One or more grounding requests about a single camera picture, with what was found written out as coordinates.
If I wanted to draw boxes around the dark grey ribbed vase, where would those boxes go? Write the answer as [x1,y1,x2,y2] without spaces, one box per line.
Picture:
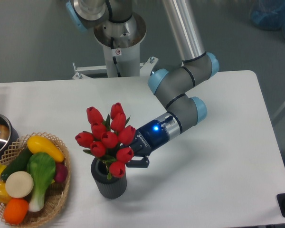
[91,158,127,199]

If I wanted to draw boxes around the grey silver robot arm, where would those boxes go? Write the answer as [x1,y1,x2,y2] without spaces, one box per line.
[66,0,219,168]

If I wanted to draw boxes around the blue plastic bag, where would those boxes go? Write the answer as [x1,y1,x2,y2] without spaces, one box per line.
[249,0,285,39]

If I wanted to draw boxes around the cream round radish slice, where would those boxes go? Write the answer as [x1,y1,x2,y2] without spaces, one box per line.
[5,171,34,198]

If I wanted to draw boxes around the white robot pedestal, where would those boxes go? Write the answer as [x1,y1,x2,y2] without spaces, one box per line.
[73,12,159,79]

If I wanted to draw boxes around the purple red radish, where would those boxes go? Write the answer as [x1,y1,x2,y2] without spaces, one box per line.
[54,163,68,183]

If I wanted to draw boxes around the yellow bell pepper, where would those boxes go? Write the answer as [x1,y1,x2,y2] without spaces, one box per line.
[0,180,12,204]

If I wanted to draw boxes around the green cucumber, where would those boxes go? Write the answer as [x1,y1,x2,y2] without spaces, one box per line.
[0,147,33,181]

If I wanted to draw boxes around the woven wicker basket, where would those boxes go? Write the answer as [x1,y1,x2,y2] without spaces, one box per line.
[0,132,71,228]

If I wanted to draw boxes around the green bok choy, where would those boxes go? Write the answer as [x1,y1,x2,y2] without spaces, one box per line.
[27,152,56,212]

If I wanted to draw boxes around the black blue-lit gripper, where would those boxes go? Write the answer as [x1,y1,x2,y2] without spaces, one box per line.
[126,120,169,168]

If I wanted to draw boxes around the orange fruit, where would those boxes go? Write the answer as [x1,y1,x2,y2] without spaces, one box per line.
[3,198,29,225]

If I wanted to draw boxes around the yellow squash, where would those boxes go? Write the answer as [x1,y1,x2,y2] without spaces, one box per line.
[27,135,65,162]

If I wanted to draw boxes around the red tulip bouquet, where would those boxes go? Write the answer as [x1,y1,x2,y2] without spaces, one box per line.
[75,103,136,180]

